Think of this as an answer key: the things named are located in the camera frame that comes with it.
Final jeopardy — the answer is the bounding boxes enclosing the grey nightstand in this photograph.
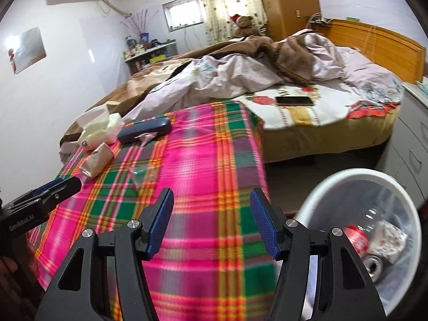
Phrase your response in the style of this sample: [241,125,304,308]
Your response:
[374,80,428,204]

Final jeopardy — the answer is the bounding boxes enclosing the wooden headboard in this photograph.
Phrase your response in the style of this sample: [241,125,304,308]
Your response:
[326,18,427,84]

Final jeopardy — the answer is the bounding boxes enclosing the small white tissue pack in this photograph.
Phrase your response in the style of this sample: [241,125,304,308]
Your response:
[80,143,114,177]

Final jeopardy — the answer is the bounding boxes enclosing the clear red printed packet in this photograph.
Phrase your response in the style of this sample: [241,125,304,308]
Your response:
[369,220,408,263]

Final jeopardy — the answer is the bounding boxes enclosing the patterned curtain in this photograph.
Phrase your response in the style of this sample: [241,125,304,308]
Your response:
[193,0,268,44]

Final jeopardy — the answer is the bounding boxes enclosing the red cartoon drink can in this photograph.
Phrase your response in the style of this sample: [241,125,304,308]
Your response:
[344,225,370,255]

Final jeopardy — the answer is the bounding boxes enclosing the clear plastic wrapper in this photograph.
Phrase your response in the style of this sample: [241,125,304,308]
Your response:
[129,164,158,188]

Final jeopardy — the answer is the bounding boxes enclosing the air conditioner pipe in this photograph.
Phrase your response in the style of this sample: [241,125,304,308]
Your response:
[92,0,134,17]

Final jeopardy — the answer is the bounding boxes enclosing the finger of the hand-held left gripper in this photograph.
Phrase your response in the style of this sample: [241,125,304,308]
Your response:
[7,178,67,209]
[39,177,82,214]

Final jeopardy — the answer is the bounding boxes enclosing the floral bed sheet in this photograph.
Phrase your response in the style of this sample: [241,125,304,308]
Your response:
[239,83,402,164]

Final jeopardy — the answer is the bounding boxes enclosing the white plastic scrap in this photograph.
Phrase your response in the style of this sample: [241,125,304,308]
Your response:
[136,132,158,147]

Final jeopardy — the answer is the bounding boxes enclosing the shelf unit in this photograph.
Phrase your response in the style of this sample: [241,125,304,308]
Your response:
[124,42,178,74]

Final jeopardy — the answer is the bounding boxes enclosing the dark blue glasses case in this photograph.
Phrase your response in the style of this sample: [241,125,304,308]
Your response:
[117,117,173,144]

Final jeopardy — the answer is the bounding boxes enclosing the clear bottle with red label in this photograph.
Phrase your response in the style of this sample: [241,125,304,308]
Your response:
[363,187,402,231]

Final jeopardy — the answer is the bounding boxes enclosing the pale pink duvet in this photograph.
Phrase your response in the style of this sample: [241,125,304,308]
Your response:
[124,30,403,124]

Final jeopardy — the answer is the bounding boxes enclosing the brown teddy bear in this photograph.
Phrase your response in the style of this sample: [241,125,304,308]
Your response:
[230,14,263,38]

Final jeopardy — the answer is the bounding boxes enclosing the window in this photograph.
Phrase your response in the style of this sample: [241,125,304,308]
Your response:
[162,0,204,32]

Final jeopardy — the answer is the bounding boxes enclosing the pink green plaid blanket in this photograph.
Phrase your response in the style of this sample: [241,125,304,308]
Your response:
[28,100,285,321]

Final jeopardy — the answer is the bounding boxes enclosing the black smartphone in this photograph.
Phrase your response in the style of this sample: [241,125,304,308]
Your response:
[275,95,315,107]

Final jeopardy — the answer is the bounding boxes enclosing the white charger with cables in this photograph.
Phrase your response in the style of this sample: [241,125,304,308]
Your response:
[306,13,331,27]

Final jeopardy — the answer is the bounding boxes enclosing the brown blanket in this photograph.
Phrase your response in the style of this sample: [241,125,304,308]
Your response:
[60,35,318,154]

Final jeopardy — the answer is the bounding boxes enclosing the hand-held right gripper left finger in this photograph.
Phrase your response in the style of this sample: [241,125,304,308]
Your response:
[35,187,174,321]

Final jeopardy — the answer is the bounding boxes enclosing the yellow patterned tissue pack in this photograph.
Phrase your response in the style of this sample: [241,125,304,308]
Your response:
[75,104,124,149]

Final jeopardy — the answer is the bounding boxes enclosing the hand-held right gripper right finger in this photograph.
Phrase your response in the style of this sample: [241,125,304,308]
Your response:
[249,187,385,321]

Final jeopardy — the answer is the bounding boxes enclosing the vase with branches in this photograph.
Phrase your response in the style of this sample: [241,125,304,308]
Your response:
[120,7,159,42]

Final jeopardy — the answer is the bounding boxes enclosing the white trash bin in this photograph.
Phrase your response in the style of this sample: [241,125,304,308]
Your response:
[294,168,422,321]

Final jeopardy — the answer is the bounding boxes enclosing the shiny wall poster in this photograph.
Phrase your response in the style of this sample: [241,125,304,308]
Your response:
[8,27,47,74]

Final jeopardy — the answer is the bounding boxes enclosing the shelf with clutter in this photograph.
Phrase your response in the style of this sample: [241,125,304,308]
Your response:
[124,35,168,59]

